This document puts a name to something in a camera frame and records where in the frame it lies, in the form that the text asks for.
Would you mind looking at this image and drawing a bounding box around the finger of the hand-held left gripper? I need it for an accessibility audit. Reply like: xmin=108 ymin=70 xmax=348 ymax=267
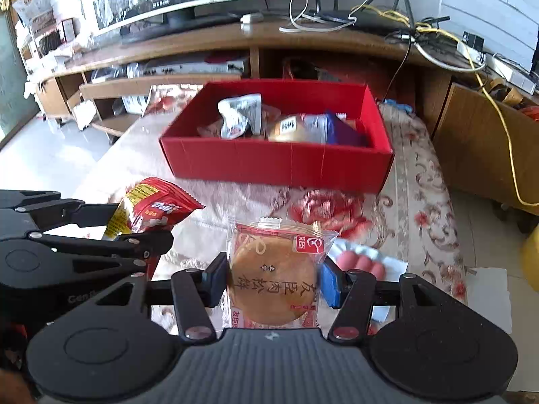
xmin=29 ymin=230 xmax=175 ymax=261
xmin=16 ymin=199 xmax=122 ymax=233

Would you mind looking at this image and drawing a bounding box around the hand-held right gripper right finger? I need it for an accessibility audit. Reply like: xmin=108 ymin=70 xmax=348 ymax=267
xmin=317 ymin=258 xmax=470 ymax=343

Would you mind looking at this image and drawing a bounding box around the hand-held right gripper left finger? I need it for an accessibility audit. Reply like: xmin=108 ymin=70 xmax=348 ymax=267
xmin=90 ymin=252 xmax=230 ymax=341

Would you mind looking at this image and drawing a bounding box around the red yellow snack packet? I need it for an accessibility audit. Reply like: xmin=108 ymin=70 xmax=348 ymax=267
xmin=103 ymin=177 xmax=205 ymax=241

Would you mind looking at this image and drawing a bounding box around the red cardboard box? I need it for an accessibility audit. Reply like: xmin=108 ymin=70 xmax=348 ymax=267
xmin=159 ymin=78 xmax=395 ymax=194

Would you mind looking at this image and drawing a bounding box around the purple snack packet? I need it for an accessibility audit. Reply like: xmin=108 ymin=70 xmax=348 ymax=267
xmin=325 ymin=111 xmax=374 ymax=148

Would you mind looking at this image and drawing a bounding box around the silver snack packet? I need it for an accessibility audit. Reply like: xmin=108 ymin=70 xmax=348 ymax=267
xmin=218 ymin=93 xmax=262 ymax=140

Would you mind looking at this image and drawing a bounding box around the person's left forearm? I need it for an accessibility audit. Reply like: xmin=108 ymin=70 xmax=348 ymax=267
xmin=0 ymin=326 xmax=32 ymax=404

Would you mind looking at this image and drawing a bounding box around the white pink snack packet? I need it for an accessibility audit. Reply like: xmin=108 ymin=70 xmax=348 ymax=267
xmin=326 ymin=238 xmax=409 ymax=281

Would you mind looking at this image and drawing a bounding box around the floral tablecloth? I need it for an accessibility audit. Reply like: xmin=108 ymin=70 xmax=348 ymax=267
xmin=71 ymin=84 xmax=469 ymax=337

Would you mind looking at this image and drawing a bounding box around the white box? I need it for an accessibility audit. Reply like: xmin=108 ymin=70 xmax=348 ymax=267
xmin=122 ymin=95 xmax=146 ymax=114

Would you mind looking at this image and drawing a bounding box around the white paper sheet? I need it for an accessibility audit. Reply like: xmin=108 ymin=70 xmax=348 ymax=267
xmin=371 ymin=266 xmax=513 ymax=336

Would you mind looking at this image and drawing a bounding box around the woven basket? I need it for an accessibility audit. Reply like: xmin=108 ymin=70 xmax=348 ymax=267
xmin=38 ymin=34 xmax=65 ymax=58

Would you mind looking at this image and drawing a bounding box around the silver media player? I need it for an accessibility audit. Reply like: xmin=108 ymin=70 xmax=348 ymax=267
xmin=145 ymin=60 xmax=246 ymax=76

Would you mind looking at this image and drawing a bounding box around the yellow round object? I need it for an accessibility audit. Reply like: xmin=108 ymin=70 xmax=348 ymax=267
xmin=521 ymin=225 xmax=539 ymax=294

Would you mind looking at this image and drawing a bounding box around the white printed bag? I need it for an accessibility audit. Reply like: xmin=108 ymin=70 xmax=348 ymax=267
xmin=12 ymin=0 xmax=58 ymax=26

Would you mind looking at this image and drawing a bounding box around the orange plastic bag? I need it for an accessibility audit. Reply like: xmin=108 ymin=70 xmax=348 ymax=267
xmin=282 ymin=57 xmax=338 ymax=83

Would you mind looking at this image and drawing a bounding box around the wooden tv stand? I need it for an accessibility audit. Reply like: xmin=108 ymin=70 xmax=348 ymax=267
xmin=25 ymin=17 xmax=539 ymax=216

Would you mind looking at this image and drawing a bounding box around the white power strip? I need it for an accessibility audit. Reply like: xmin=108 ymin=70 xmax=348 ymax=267
xmin=457 ymin=31 xmax=490 ymax=62
xmin=490 ymin=55 xmax=538 ymax=96

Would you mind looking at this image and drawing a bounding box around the black cable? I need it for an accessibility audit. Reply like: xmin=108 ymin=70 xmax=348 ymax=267
xmin=381 ymin=34 xmax=416 ymax=102

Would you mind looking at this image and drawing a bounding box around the yellow cable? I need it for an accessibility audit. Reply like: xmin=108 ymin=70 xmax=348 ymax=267
xmin=351 ymin=4 xmax=539 ymax=208

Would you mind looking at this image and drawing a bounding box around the white cable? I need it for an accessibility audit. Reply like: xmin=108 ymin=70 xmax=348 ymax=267
xmin=279 ymin=0 xmax=359 ymax=33

